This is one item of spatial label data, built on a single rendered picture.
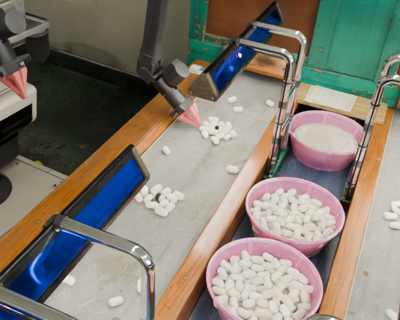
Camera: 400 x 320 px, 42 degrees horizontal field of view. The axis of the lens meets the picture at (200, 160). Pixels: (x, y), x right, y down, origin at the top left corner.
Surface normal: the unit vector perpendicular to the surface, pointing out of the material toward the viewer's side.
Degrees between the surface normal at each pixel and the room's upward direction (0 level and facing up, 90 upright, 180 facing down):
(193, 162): 0
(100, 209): 58
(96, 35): 90
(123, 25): 90
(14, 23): 63
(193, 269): 0
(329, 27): 90
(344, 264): 0
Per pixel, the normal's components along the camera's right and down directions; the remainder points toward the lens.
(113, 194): 0.82, -0.19
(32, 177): 0.07, -0.81
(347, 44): -0.39, 0.51
